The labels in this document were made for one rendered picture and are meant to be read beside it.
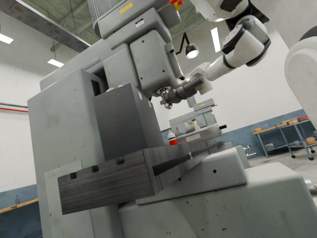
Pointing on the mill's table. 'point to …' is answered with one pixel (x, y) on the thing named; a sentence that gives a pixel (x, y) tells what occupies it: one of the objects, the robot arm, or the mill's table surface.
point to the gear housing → (140, 29)
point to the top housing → (105, 28)
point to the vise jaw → (191, 128)
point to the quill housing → (153, 63)
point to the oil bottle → (171, 138)
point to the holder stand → (126, 122)
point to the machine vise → (197, 135)
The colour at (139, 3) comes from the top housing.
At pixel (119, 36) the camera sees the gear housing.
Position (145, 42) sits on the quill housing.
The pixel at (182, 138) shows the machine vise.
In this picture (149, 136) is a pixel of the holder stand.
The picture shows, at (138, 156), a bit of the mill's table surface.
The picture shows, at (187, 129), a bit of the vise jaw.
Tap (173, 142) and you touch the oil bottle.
